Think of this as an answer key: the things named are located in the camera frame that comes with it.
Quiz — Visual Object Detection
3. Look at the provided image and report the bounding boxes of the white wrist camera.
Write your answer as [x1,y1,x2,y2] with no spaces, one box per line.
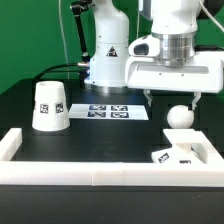
[129,35,160,57]

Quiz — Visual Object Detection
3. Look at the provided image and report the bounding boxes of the white marker sheet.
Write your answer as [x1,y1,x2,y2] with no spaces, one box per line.
[69,104,148,120]

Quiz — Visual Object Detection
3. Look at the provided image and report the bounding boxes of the black cables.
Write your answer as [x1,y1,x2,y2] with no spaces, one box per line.
[33,61,90,81]

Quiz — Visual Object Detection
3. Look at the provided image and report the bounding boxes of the white lamp bulb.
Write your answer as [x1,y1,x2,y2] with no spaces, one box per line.
[167,105,194,129]

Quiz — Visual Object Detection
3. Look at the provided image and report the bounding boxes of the white lamp shade cone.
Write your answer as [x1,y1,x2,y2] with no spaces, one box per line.
[32,81,70,132]

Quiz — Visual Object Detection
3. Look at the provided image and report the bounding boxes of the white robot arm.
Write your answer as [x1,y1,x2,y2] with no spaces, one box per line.
[85,0,224,100]

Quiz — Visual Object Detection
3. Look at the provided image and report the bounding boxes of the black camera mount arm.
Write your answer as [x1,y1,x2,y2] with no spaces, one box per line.
[70,0,92,62]

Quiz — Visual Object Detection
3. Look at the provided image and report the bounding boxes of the white lamp base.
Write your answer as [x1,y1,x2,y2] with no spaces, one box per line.
[151,129,208,165]

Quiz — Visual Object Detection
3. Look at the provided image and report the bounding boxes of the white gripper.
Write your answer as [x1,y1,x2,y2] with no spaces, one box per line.
[125,51,224,111]

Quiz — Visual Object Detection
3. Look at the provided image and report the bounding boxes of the white hanging cable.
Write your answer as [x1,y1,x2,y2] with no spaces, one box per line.
[58,0,71,80]

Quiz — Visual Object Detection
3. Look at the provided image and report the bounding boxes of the white U-shaped fence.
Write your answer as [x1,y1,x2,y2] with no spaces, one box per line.
[0,128,224,187]

